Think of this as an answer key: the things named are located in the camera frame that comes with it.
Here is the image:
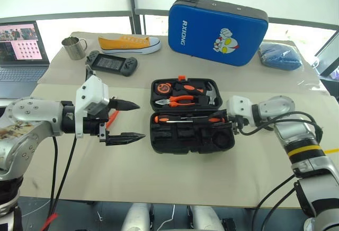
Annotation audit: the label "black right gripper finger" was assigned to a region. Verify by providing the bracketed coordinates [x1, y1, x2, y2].
[203, 109, 229, 118]
[211, 121, 234, 130]

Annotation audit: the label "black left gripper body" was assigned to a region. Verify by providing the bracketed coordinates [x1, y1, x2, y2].
[83, 100, 114, 144]

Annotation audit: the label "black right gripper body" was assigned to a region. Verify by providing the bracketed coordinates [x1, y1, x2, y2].
[227, 114, 249, 136]

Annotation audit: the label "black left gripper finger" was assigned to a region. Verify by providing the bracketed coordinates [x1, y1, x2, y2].
[105, 132, 147, 147]
[109, 97, 141, 112]

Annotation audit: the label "black plastic tool case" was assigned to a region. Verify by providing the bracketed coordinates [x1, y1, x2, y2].
[149, 75, 236, 154]

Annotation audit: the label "blue RXIONG zip case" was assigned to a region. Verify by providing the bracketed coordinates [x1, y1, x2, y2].
[168, 0, 269, 67]

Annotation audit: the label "orange black screwdriver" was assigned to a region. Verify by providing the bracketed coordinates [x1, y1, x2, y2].
[154, 114, 210, 123]
[166, 117, 226, 125]

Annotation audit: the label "black orange tape measure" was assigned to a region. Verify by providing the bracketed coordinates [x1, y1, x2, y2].
[154, 82, 174, 94]

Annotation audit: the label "dark grey handheld game console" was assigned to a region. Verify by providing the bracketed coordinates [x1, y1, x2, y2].
[84, 50, 139, 77]

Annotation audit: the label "beige table sheet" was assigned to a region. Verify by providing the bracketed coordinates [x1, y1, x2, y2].
[20, 84, 339, 209]
[38, 31, 329, 96]

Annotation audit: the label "yellow canvas sneaker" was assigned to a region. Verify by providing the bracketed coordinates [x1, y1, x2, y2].
[97, 35, 162, 56]

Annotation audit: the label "steel mug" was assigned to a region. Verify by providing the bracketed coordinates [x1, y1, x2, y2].
[61, 37, 88, 61]

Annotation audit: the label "silver rounded shell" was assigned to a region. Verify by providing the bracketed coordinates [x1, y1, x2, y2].
[121, 202, 152, 231]
[190, 205, 224, 231]

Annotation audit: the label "blue fabric pouch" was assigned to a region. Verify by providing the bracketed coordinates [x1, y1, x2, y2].
[258, 42, 304, 72]

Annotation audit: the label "open laptop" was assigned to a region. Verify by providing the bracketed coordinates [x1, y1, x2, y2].
[0, 21, 51, 100]

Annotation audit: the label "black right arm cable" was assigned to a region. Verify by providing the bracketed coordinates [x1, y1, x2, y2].
[233, 111, 325, 231]

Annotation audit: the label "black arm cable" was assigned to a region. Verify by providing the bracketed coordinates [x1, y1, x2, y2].
[233, 111, 325, 231]
[47, 65, 97, 217]

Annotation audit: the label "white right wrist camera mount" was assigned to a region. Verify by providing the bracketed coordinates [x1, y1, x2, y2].
[226, 95, 255, 126]

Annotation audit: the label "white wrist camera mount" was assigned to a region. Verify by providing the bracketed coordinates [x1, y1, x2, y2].
[226, 95, 255, 126]
[75, 75, 110, 139]

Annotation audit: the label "claw hammer orange black handle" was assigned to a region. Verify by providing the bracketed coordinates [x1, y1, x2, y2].
[173, 81, 220, 106]

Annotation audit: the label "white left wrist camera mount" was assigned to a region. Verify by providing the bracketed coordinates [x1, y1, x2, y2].
[75, 75, 110, 139]

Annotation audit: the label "orange handled pliers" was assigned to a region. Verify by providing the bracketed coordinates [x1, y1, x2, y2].
[155, 95, 198, 109]

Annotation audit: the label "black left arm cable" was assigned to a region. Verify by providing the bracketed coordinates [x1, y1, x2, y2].
[47, 65, 97, 217]

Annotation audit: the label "thin white cable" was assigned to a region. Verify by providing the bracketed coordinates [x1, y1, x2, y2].
[158, 203, 176, 231]

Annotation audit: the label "grey window frame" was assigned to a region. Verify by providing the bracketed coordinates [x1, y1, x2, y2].
[0, 0, 339, 35]

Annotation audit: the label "red wire end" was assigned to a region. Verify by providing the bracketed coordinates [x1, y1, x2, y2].
[40, 213, 58, 231]

